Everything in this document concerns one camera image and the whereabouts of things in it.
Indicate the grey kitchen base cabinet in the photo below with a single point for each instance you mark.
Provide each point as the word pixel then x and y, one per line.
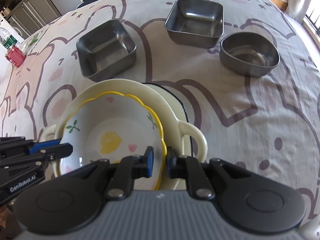
pixel 32 10

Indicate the large steel rectangular tray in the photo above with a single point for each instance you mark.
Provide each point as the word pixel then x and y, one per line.
pixel 106 47

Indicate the red drink can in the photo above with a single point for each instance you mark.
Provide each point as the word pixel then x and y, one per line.
pixel 15 56

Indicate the white curtain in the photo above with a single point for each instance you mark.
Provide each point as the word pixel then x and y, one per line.
pixel 297 0

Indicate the green snack packet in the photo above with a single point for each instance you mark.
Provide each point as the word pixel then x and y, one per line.
pixel 34 42

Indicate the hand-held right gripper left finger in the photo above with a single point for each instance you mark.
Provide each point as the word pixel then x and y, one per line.
pixel 150 160

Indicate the bear print tablecloth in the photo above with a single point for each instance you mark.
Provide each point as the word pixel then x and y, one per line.
pixel 225 105

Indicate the round steel bowl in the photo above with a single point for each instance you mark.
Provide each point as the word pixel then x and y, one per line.
pixel 250 55

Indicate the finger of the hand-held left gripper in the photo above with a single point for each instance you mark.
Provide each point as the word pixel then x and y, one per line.
pixel 57 152
pixel 42 147

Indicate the clear plastic water bottle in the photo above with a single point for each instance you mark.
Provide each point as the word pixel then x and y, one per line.
pixel 6 37

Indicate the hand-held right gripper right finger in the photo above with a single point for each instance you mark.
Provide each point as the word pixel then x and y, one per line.
pixel 170 162

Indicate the yellow rimmed lemon print bowl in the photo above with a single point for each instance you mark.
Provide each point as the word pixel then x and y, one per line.
pixel 112 120

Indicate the small steel rectangular tray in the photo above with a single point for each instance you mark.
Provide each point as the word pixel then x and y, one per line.
pixel 195 21

